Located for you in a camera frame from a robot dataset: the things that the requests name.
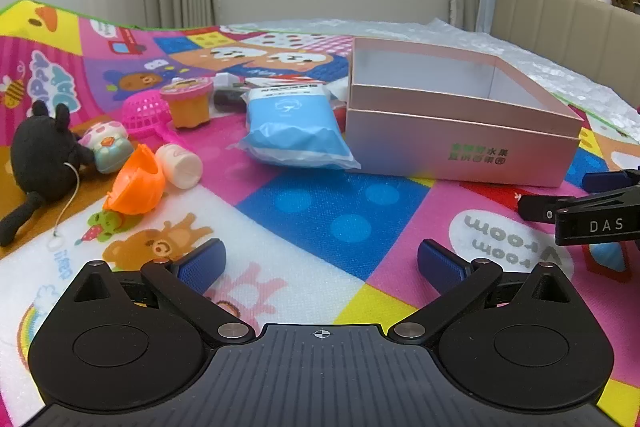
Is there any pink pudding cup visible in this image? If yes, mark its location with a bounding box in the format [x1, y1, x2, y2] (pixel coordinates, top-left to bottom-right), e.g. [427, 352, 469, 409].
[160, 76, 215, 129]

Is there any pink cardboard box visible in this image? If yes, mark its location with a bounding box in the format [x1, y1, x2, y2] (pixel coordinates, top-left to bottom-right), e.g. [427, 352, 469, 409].
[345, 37, 585, 188]

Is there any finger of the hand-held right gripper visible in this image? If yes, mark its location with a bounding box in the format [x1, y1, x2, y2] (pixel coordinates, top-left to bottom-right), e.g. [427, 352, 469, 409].
[517, 193, 577, 224]
[582, 168, 640, 194]

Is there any small white bottle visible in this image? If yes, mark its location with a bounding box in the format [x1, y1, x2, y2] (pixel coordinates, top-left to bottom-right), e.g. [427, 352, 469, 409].
[155, 143, 203, 190]

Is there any orange plastic capsule half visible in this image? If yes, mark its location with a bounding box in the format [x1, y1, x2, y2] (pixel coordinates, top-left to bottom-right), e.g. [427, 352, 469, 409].
[103, 143, 167, 215]

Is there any white bed sheet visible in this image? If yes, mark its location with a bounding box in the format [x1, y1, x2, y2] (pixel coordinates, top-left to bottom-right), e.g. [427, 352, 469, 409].
[220, 17, 640, 128]

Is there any white battery charger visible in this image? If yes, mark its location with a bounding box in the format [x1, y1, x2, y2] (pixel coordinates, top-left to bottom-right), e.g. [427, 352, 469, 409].
[215, 74, 281, 90]

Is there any blue tissue packet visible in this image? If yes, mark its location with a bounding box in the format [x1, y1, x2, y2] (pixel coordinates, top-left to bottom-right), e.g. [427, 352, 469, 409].
[227, 84, 362, 172]

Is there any beige padded headboard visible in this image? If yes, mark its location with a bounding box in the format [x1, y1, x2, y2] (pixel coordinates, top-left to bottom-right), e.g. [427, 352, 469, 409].
[490, 0, 640, 112]

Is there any pink plastic strainer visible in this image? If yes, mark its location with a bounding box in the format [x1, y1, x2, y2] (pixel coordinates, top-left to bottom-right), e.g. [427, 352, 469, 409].
[121, 91, 186, 146]

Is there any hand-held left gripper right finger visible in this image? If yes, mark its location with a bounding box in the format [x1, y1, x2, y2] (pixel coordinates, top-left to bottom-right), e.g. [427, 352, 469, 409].
[387, 238, 570, 348]

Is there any pastel pig toy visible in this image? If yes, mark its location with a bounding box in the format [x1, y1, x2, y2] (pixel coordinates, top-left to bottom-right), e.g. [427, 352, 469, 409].
[80, 121, 135, 175]

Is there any black plush mouse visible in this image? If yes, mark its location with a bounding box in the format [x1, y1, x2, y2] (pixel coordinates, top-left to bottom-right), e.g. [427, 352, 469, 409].
[0, 99, 96, 253]

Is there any colourful cartoon play mat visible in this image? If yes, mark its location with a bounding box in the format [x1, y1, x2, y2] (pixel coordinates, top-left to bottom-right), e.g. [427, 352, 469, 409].
[0, 0, 640, 427]

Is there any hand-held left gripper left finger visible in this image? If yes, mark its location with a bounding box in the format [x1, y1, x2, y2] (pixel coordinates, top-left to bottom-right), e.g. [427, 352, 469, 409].
[74, 238, 257, 348]

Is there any dark cylinder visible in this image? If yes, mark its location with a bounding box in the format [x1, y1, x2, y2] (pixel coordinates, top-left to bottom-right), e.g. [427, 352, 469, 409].
[212, 87, 249, 112]

